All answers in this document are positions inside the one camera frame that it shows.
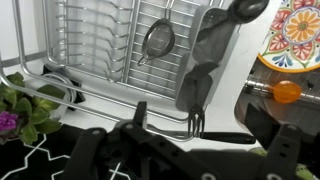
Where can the potted purple flower plant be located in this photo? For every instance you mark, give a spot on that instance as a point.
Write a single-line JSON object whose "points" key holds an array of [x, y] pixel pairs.
{"points": [[23, 115]]}

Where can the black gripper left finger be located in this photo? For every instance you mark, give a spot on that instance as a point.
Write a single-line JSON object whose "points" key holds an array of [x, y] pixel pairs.
{"points": [[140, 116]]}

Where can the grey cutlery holder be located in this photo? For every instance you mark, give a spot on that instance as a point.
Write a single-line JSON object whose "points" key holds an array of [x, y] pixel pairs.
{"points": [[208, 56]]}

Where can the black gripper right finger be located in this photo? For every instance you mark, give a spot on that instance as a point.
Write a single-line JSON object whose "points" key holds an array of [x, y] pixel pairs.
{"points": [[262, 125]]}

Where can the metal dish drying rack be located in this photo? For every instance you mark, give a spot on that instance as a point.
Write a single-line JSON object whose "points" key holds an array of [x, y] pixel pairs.
{"points": [[93, 47]]}

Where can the black fork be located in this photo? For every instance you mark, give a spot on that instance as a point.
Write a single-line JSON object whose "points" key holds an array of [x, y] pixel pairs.
{"points": [[196, 110]]}

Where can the orange plastic spoon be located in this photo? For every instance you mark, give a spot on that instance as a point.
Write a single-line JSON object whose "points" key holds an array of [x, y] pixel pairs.
{"points": [[284, 92]]}

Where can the small mesh strainer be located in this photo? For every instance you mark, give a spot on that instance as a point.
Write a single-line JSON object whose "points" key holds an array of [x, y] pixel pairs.
{"points": [[159, 39]]}

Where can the black ladle spoon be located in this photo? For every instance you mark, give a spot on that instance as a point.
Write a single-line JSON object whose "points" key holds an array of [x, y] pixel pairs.
{"points": [[239, 12]]}

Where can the colourful floral plate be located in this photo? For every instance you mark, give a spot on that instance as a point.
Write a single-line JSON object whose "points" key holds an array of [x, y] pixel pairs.
{"points": [[292, 44]]}

